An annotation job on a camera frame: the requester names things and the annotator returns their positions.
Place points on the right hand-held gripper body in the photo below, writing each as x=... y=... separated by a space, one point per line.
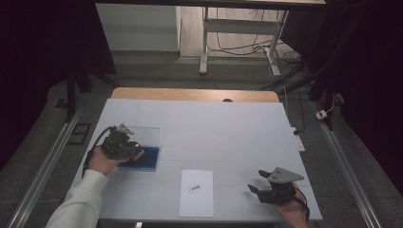
x=278 y=191

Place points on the clear ink pad lid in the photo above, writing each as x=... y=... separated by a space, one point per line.
x=147 y=136

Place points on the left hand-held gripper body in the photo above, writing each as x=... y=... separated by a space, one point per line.
x=117 y=144

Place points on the white paper sheet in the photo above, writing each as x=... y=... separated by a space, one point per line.
x=196 y=202

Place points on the black plug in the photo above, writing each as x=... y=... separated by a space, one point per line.
x=296 y=132

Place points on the white table cover board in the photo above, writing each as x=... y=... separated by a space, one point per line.
x=221 y=136

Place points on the small white adapter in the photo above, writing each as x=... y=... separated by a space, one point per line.
x=321 y=114

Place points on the white cabinet panel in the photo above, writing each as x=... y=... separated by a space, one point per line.
x=139 y=27

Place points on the black metal stand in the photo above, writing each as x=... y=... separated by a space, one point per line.
x=71 y=95

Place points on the blue ink pad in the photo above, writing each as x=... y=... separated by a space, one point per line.
x=149 y=158

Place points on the white desk frame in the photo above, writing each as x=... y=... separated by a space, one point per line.
x=240 y=26

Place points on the aluminium rail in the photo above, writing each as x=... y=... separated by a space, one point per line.
x=44 y=171
x=345 y=171

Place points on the black floor frame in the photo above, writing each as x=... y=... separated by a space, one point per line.
x=79 y=134

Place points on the dark curtain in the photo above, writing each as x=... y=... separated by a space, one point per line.
x=364 y=79
x=41 y=63

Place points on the person's right hand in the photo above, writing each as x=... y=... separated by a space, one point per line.
x=293 y=212

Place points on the person's left hand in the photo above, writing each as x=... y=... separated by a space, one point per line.
x=103 y=163

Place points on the person's left white sleeve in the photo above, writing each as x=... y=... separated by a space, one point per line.
x=79 y=202

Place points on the black tripod legs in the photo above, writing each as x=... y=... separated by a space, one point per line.
x=301 y=79

